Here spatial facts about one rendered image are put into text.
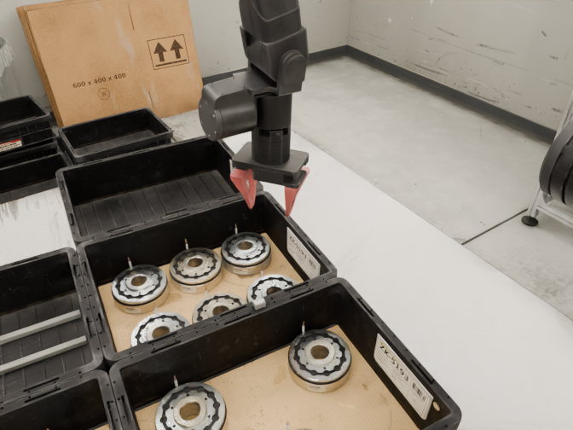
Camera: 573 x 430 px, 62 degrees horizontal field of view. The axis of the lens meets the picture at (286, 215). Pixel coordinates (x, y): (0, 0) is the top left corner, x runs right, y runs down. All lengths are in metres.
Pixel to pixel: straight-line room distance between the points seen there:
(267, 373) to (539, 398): 0.52
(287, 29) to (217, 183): 0.71
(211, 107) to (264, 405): 0.46
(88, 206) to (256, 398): 0.67
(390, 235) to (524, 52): 2.45
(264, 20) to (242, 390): 0.55
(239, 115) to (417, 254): 0.76
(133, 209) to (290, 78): 0.69
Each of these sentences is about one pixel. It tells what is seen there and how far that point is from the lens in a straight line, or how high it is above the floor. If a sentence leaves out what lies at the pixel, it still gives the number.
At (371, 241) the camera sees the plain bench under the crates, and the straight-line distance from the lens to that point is 1.28.
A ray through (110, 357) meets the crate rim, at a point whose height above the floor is 0.93.
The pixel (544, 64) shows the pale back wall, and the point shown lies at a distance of 3.53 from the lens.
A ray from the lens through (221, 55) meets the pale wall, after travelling 4.05.
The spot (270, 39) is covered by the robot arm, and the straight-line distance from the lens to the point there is 0.60.
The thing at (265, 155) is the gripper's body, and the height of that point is 1.17.
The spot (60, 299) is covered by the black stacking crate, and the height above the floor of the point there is 0.83.
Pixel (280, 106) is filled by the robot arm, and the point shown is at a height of 1.24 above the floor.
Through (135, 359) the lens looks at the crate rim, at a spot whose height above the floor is 0.93.
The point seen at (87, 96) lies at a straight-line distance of 3.49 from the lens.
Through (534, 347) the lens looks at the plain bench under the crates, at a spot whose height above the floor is 0.70.
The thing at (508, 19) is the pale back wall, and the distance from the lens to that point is 3.64.
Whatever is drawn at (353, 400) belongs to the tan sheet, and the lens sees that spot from 0.81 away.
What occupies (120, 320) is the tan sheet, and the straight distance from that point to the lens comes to 0.95.
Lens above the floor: 1.51
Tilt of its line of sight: 37 degrees down
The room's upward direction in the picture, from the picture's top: straight up
